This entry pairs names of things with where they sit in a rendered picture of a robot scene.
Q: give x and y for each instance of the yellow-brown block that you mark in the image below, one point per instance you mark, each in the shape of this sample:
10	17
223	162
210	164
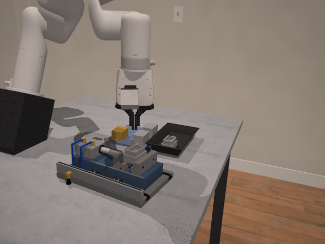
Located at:
119	133

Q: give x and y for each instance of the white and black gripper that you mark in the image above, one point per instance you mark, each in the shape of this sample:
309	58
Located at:
143	79

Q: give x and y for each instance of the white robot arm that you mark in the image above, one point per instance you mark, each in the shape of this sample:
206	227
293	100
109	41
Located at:
132	28

